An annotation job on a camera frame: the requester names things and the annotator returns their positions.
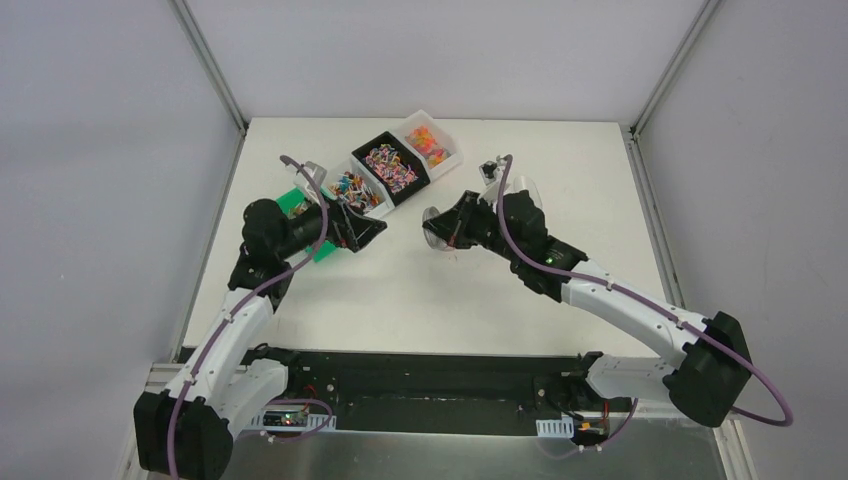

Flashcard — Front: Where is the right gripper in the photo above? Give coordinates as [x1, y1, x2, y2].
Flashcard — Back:
[423, 191, 524, 265]

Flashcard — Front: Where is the clear plastic scoop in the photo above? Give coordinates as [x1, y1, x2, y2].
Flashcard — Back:
[509, 175, 543, 210]

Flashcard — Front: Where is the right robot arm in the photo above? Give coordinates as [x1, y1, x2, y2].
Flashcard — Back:
[422, 191, 751, 427]

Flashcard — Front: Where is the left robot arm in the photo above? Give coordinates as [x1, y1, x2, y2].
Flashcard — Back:
[133, 196, 388, 479]

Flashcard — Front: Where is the white lollipop bin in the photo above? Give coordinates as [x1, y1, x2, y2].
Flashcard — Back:
[322, 157, 395, 219]

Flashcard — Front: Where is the black lollipop bin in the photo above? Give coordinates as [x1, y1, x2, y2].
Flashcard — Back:
[352, 131, 431, 206]

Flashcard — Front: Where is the green candy bin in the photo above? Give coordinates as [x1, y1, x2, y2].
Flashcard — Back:
[276, 188, 337, 263]

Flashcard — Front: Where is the white gummy bin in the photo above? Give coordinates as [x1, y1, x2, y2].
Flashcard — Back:
[389, 110, 464, 181]

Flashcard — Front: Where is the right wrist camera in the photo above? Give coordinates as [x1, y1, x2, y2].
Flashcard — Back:
[479, 156, 508, 204]

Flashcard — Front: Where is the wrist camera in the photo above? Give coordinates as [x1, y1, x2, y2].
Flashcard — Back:
[294, 162, 327, 203]
[479, 156, 508, 204]

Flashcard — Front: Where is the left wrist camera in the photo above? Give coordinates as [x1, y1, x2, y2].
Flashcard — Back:
[294, 162, 327, 203]

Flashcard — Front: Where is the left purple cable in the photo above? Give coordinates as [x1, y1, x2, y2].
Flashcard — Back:
[165, 154, 333, 480]

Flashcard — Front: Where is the purple cable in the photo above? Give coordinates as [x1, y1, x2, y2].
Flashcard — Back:
[165, 154, 333, 480]
[495, 154, 795, 458]

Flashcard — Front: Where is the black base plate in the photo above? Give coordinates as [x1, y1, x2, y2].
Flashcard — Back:
[242, 345, 632, 436]

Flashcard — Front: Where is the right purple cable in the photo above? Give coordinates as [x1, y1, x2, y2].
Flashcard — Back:
[495, 154, 795, 458]

